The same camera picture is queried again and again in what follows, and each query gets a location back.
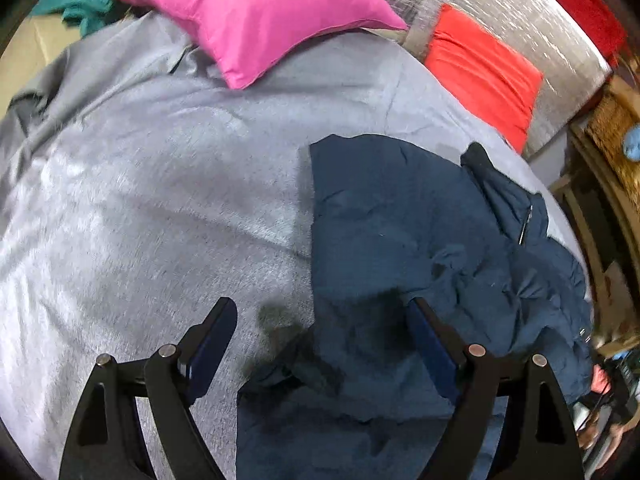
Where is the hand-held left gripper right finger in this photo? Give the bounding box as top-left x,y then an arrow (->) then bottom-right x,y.
407,296 -> 586,480

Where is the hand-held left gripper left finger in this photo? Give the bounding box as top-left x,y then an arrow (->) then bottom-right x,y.
59,296 -> 238,480

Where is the navy blue jacket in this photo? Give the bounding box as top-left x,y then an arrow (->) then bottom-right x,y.
236,133 -> 596,480

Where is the grey blanket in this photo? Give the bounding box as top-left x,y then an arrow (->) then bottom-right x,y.
0,10 -> 591,480

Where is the wooden side table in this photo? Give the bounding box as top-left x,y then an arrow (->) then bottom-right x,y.
550,125 -> 640,321

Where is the orange-red pillow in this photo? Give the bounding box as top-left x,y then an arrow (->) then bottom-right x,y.
422,4 -> 545,153

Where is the wicker basket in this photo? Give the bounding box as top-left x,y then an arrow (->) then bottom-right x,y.
585,87 -> 640,201

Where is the light blue cloth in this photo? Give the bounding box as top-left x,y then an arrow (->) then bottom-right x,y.
620,127 -> 640,161

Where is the pink pillow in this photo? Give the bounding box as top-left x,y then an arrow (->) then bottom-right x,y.
109,0 -> 410,91

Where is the beige sofa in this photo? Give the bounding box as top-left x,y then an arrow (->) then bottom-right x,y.
0,14 -> 126,116

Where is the silver foil panel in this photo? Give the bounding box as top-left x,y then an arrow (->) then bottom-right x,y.
332,0 -> 613,158

